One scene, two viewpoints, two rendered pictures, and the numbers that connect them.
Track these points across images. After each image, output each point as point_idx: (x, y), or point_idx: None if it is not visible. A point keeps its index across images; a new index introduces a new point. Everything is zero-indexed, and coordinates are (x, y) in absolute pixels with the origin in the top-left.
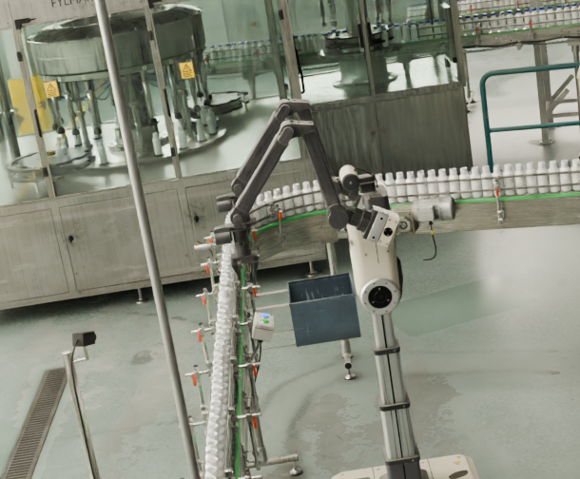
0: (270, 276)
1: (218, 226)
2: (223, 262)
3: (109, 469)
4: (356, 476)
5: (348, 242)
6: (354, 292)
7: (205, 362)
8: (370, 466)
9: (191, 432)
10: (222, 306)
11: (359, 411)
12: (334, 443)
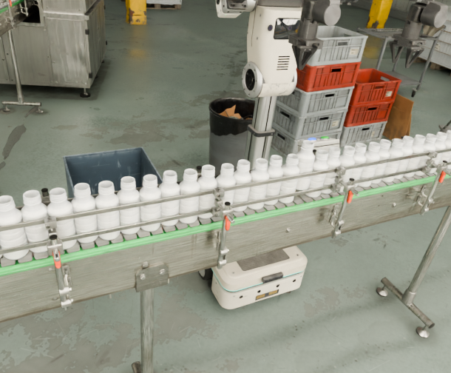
0: None
1: (438, 4)
2: (157, 180)
3: None
4: (234, 263)
5: (282, 38)
6: (137, 147)
7: (343, 221)
8: (127, 314)
9: None
10: (333, 150)
11: None
12: (71, 360)
